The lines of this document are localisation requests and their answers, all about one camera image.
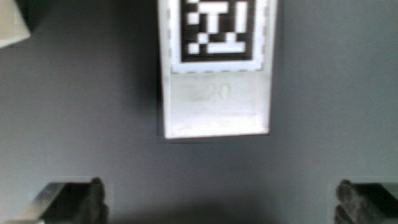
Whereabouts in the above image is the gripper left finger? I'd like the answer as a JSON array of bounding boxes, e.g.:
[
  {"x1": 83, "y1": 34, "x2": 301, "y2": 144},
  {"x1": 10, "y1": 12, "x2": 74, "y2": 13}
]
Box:
[{"x1": 19, "y1": 178, "x2": 108, "y2": 224}]

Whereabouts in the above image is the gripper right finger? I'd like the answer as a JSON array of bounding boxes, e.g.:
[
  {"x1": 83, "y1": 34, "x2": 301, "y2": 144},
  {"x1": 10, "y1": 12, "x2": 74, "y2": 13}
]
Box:
[{"x1": 333, "y1": 180, "x2": 398, "y2": 224}]

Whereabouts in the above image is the white table leg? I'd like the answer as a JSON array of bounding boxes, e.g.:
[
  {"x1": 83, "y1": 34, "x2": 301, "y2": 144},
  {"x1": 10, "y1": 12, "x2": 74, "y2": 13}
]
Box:
[{"x1": 158, "y1": 0, "x2": 278, "y2": 139}]

